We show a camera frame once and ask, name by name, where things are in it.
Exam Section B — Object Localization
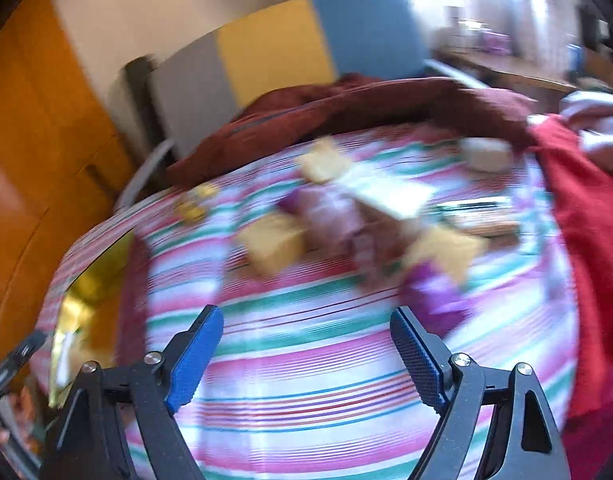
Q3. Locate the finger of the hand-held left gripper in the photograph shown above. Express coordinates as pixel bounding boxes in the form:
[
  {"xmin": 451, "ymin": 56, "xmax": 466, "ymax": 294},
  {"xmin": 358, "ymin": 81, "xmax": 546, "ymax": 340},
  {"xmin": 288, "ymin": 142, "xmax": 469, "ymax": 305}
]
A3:
[{"xmin": 0, "ymin": 330, "xmax": 48, "ymax": 401}]

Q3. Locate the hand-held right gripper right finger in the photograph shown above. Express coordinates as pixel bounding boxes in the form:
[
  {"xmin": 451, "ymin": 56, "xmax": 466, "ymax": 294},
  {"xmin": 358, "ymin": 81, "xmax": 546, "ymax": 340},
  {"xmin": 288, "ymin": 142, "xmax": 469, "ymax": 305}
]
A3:
[{"xmin": 389, "ymin": 305, "xmax": 572, "ymax": 480}]

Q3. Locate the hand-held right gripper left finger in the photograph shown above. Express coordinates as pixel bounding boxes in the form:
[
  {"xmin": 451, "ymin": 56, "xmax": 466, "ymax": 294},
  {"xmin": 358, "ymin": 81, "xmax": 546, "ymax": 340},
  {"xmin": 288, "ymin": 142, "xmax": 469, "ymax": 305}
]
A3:
[{"xmin": 39, "ymin": 304, "xmax": 224, "ymax": 480}]

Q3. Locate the gold metal tin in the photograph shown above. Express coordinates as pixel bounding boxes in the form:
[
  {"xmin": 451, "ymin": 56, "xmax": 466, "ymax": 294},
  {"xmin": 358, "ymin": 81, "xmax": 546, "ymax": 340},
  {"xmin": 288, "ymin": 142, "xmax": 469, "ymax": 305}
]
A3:
[{"xmin": 49, "ymin": 230, "xmax": 137, "ymax": 408}]

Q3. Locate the pink striped sock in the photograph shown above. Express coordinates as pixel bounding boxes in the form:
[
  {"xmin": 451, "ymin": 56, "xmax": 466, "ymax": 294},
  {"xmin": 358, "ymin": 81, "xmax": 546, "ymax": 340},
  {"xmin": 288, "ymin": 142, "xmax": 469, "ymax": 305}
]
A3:
[{"xmin": 281, "ymin": 185, "xmax": 367, "ymax": 256}]

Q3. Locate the white cardboard box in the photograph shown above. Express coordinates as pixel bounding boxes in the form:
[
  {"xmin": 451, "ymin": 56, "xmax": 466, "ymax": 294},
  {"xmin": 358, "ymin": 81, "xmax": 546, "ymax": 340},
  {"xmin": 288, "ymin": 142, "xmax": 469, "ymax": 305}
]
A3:
[{"xmin": 337, "ymin": 162, "xmax": 435, "ymax": 221}]

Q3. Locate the purple snack packet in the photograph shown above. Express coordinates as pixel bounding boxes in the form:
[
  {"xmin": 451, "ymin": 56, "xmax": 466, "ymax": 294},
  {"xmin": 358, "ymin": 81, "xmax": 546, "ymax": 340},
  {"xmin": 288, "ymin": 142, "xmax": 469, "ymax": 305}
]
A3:
[{"xmin": 407, "ymin": 260, "xmax": 472, "ymax": 331}]

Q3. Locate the striped blanket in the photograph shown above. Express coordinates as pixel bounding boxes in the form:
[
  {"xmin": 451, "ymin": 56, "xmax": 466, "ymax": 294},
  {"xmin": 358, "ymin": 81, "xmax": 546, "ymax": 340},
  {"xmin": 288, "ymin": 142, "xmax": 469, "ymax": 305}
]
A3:
[{"xmin": 36, "ymin": 122, "xmax": 577, "ymax": 480}]

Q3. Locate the pink snack packet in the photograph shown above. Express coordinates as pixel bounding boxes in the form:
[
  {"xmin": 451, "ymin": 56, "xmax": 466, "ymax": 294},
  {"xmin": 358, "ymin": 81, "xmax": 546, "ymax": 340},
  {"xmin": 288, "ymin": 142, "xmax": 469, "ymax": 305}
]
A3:
[{"xmin": 349, "ymin": 230, "xmax": 402, "ymax": 291}]

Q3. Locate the yellow toy figure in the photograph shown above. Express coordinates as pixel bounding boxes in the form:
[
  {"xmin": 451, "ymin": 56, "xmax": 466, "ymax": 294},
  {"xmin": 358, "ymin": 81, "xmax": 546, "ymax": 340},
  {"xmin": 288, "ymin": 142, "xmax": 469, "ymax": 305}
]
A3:
[{"xmin": 174, "ymin": 185, "xmax": 220, "ymax": 223}]

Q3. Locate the wooden wardrobe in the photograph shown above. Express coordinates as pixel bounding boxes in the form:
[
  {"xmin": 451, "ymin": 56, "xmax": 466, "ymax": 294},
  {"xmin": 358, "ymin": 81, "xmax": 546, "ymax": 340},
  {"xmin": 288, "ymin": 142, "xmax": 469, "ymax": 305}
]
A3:
[{"xmin": 0, "ymin": 0, "xmax": 137, "ymax": 361}]

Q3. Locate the red cloth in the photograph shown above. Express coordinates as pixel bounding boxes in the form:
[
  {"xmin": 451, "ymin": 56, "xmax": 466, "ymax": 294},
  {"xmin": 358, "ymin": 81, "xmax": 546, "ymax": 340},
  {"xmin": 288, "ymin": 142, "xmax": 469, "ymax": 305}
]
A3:
[{"xmin": 529, "ymin": 115, "xmax": 613, "ymax": 418}]

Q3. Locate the beige box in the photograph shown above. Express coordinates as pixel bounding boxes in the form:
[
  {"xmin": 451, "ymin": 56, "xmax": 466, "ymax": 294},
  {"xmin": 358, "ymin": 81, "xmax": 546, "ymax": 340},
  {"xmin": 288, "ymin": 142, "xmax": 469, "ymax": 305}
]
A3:
[{"xmin": 459, "ymin": 137, "xmax": 512, "ymax": 173}]

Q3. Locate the maroon jacket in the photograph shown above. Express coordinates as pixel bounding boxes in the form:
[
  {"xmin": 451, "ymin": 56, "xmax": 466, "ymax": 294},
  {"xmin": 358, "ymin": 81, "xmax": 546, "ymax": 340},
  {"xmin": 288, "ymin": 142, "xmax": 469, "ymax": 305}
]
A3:
[{"xmin": 166, "ymin": 74, "xmax": 537, "ymax": 188}]

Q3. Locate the black rolled mat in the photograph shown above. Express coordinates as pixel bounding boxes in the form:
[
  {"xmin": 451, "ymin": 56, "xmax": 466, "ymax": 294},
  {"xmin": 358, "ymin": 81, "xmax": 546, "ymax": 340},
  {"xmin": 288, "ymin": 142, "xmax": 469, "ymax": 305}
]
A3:
[{"xmin": 122, "ymin": 55, "xmax": 160, "ymax": 161}]

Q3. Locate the wooden side table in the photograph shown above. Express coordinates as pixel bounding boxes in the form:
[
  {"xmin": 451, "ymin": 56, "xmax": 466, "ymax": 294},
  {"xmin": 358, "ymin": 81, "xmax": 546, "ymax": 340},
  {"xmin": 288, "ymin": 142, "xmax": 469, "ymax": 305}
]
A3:
[{"xmin": 437, "ymin": 47, "xmax": 580, "ymax": 96}]

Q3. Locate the white cloth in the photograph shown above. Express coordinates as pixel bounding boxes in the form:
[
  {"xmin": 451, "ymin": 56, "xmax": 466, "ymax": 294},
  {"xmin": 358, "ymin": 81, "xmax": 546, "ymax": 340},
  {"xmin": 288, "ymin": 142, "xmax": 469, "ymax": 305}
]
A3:
[{"xmin": 559, "ymin": 89, "xmax": 613, "ymax": 176}]

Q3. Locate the grey yellow blue chair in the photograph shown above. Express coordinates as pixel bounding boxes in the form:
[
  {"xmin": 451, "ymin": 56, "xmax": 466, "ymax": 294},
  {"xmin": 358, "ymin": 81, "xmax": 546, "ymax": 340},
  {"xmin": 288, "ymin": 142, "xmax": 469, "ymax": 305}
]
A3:
[{"xmin": 114, "ymin": 0, "xmax": 487, "ymax": 211}]

